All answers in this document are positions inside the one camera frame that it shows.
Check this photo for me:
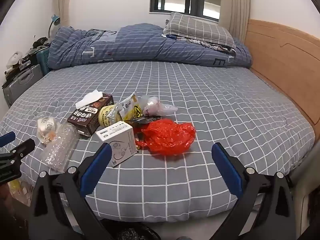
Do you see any white cardboard box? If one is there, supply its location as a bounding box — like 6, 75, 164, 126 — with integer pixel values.
95, 120, 140, 168

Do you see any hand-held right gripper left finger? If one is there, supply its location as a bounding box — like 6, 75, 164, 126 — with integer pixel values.
29, 142, 113, 240

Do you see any grey checked pillow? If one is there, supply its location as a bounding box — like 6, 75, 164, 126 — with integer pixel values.
163, 12, 237, 49

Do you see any red plastic bag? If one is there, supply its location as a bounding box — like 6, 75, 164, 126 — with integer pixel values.
135, 119, 197, 155

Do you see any brown snack box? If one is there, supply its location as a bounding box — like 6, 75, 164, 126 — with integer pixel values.
67, 93, 115, 137

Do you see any yellow snack packet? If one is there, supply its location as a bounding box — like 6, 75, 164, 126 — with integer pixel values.
117, 91, 144, 120

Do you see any pale plastic bag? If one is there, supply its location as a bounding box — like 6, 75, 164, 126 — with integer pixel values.
7, 179, 34, 207

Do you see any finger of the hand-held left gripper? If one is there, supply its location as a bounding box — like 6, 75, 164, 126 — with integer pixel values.
0, 131, 16, 148
0, 138, 36, 165

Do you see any teal suitcase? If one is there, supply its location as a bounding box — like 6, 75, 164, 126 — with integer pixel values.
36, 46, 52, 75

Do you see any blue desk lamp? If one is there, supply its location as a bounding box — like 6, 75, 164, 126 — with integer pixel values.
47, 14, 62, 40

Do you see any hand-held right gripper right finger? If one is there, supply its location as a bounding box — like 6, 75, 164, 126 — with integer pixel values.
211, 142, 293, 240

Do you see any white small fan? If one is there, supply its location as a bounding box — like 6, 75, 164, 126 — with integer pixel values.
6, 51, 24, 68

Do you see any blue striped quilt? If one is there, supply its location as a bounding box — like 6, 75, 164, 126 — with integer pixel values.
47, 24, 253, 68

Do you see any wooden bed frame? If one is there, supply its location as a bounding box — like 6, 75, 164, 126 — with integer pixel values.
244, 19, 320, 128

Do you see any beige curtain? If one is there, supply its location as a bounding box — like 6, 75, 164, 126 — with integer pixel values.
219, 0, 251, 39
54, 0, 74, 28

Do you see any clear plastic packaging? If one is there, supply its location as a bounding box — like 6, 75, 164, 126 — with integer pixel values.
40, 123, 80, 173

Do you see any dark gadget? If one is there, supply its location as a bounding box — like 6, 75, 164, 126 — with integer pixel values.
32, 37, 49, 49

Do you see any grey suitcase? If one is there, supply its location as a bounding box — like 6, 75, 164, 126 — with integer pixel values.
2, 64, 43, 108

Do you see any white tissue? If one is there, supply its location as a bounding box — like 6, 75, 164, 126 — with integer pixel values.
75, 90, 103, 109

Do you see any printed pillow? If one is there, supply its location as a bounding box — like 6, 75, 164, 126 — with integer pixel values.
175, 34, 237, 54

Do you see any black case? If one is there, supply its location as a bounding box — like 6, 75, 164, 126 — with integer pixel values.
19, 52, 38, 67

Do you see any bed with grey checked sheet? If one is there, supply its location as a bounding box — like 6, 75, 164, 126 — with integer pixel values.
0, 60, 316, 223

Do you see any clear plastic bag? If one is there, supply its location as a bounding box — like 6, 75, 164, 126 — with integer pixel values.
137, 95, 178, 117

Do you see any dark framed window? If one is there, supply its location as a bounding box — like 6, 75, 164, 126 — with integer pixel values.
149, 0, 223, 22

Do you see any black wet wipe packet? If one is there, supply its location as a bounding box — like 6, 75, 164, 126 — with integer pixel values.
125, 115, 162, 127

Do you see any white crumpled wrapper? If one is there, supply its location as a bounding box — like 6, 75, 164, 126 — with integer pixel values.
37, 116, 59, 144

